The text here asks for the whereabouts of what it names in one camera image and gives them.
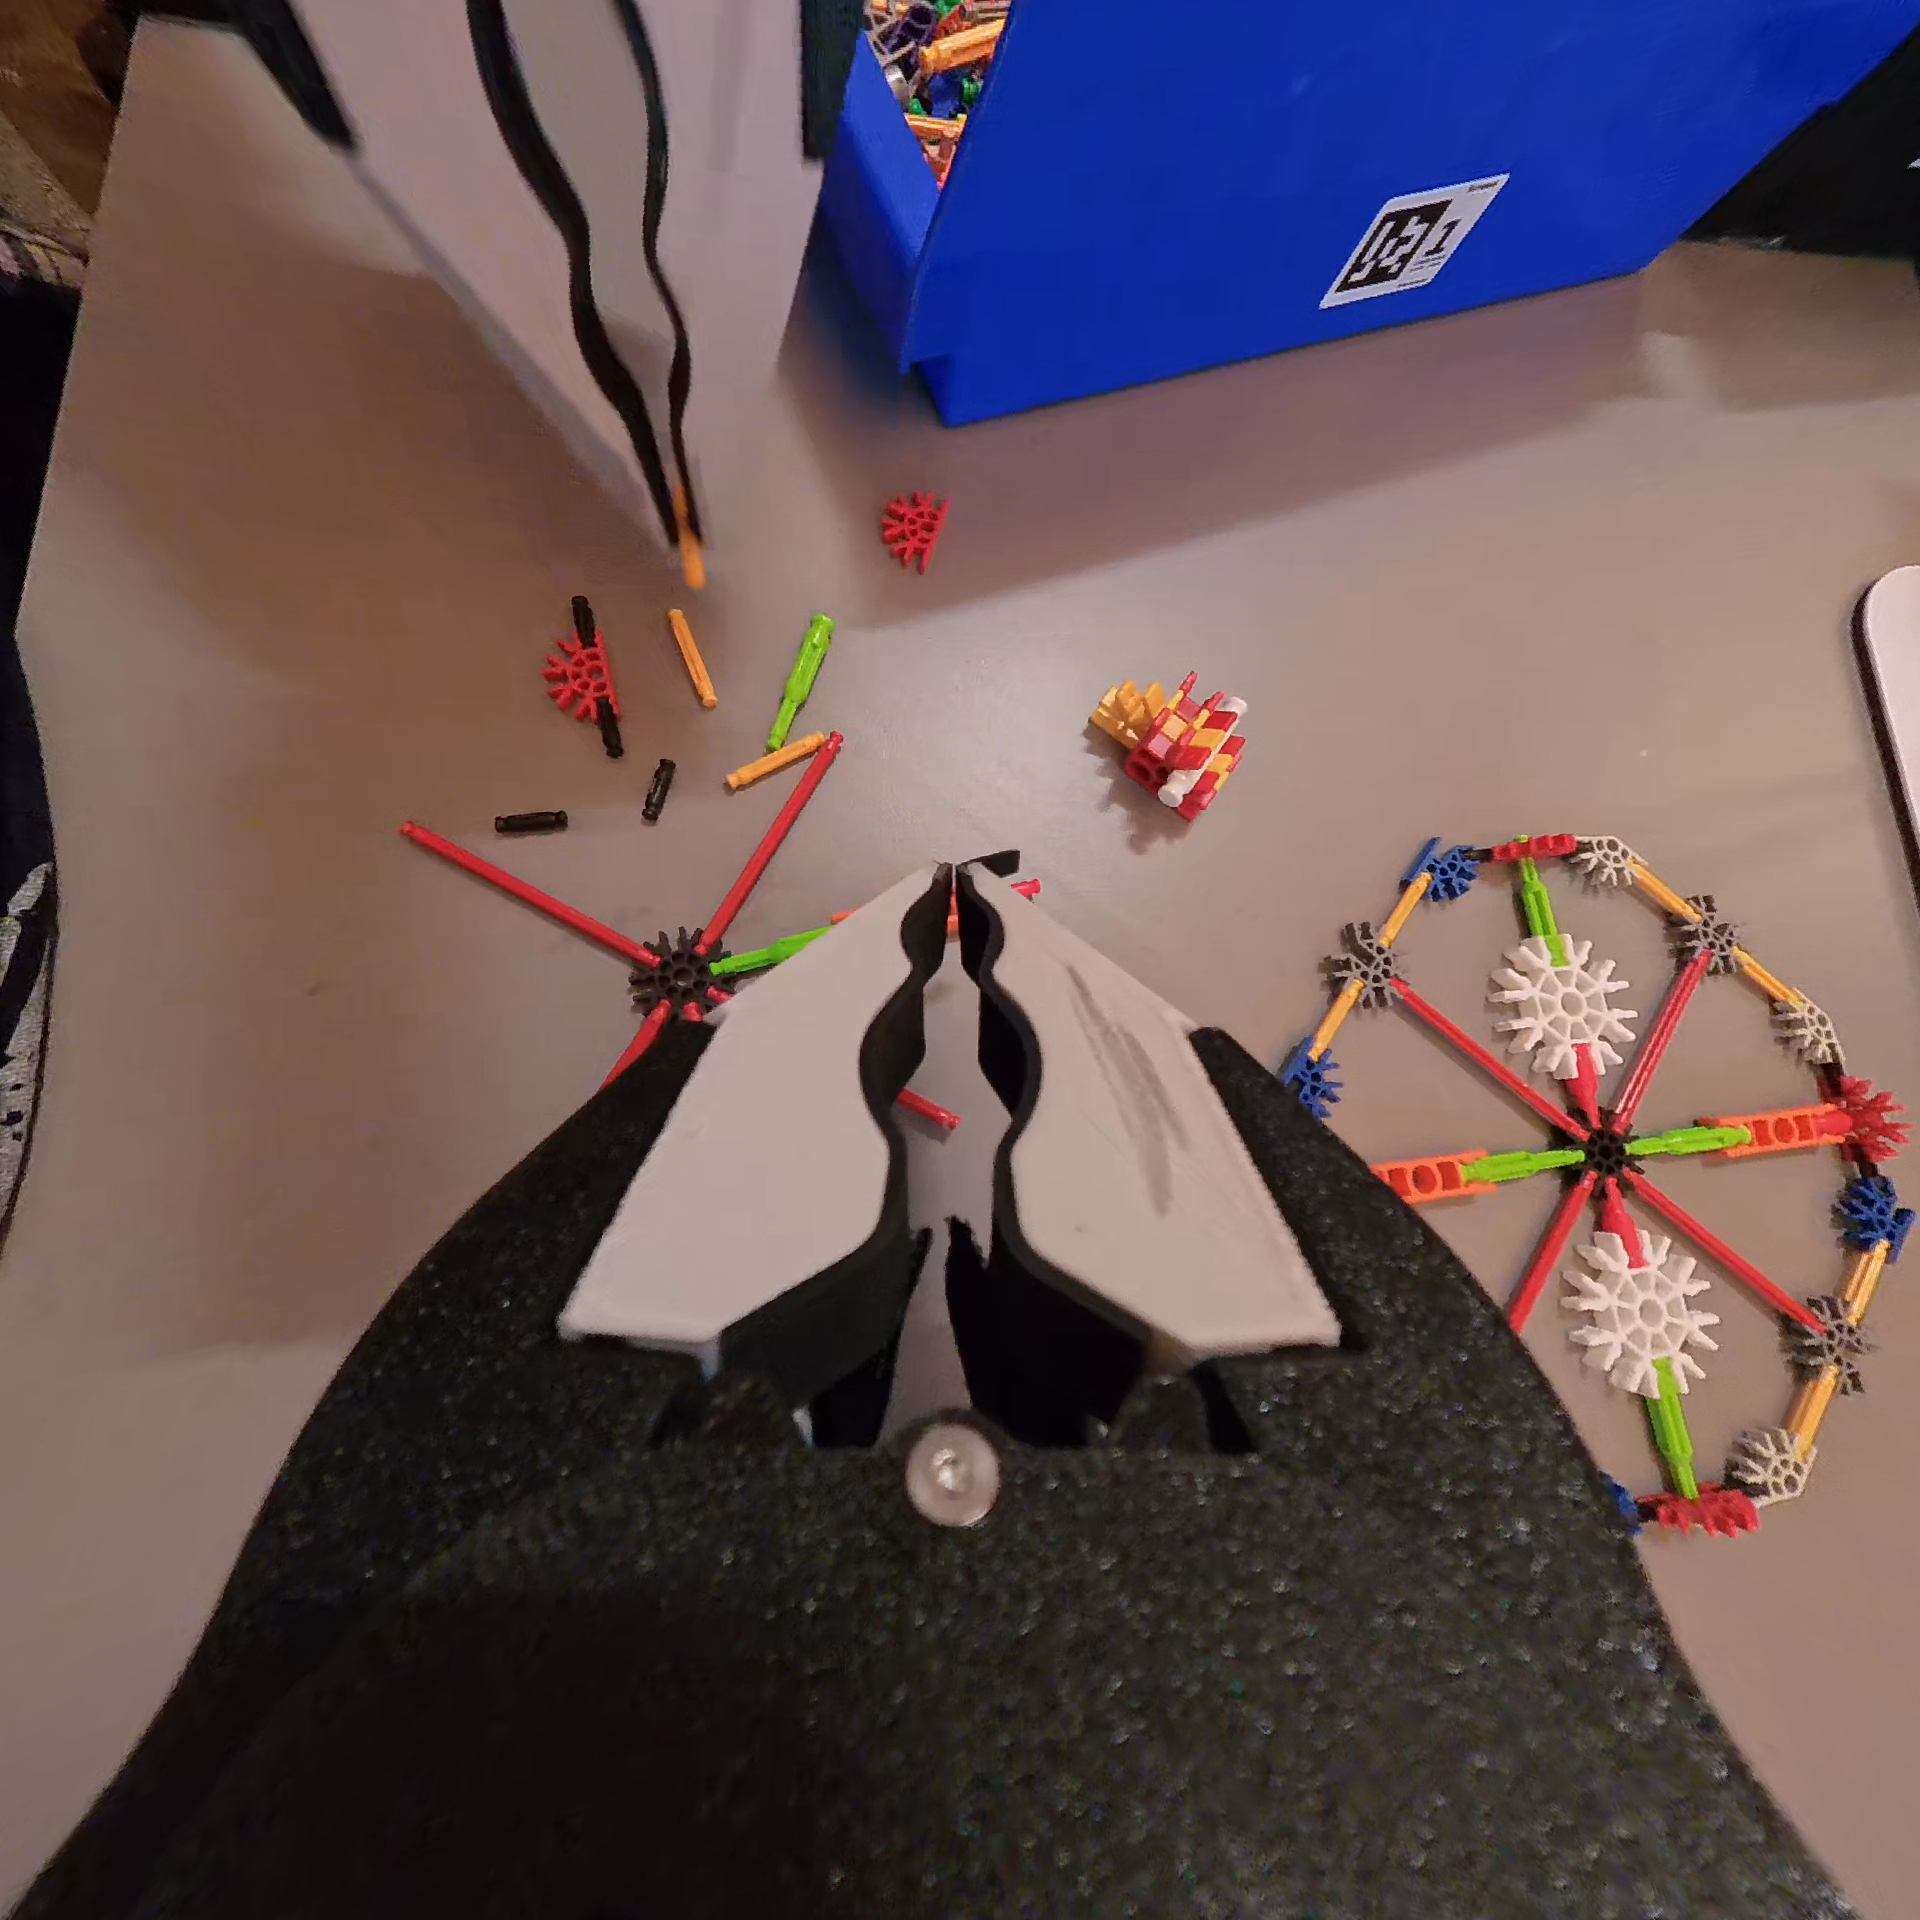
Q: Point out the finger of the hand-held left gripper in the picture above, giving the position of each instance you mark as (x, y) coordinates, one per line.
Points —
(735, 181)
(436, 150)

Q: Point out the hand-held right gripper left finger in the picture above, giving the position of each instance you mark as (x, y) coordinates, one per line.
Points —
(721, 1184)

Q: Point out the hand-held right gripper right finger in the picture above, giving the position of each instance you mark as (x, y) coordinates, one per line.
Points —
(1185, 1200)

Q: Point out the long red rod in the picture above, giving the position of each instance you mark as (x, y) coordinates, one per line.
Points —
(773, 837)
(639, 1045)
(524, 887)
(926, 1110)

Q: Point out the black hub connector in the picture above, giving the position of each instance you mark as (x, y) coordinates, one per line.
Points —
(678, 971)

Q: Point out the pile of colourful toy parts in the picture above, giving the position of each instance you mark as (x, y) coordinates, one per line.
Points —
(938, 76)

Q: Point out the green rod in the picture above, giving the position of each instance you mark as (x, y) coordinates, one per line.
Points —
(801, 681)
(764, 953)

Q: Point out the orange bar connector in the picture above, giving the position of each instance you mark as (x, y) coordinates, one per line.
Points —
(952, 912)

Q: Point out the short yellow rod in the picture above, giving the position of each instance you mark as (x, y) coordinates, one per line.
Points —
(692, 657)
(692, 547)
(775, 763)

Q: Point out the red fan connector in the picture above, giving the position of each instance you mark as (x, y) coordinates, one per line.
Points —
(582, 678)
(916, 532)

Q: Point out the blue plastic bin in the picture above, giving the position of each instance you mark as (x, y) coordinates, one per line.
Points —
(1200, 181)

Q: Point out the colourful toy wheel model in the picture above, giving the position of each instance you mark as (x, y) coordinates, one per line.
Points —
(1560, 998)

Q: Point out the stack of red yellow connectors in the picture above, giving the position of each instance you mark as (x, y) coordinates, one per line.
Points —
(1178, 750)

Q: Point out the person's dark printed shirt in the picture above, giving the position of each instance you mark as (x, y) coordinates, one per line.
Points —
(24, 931)

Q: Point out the black printed box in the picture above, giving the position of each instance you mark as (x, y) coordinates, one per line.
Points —
(1829, 181)

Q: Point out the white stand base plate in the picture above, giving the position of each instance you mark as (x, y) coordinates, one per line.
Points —
(1893, 720)

